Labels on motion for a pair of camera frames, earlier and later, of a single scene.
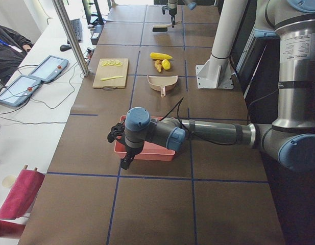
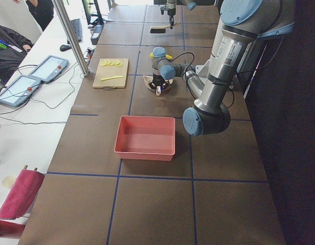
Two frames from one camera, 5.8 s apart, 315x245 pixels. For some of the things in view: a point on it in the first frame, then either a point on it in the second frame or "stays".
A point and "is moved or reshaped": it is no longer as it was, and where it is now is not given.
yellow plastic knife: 108,78 stays
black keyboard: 76,25 stays
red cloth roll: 17,202 stays
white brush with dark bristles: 161,28 is moved or reshaped
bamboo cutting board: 111,73 stays
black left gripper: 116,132 -> 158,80
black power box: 96,33 stays
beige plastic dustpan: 162,83 is moved or reshaped
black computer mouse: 64,48 stays
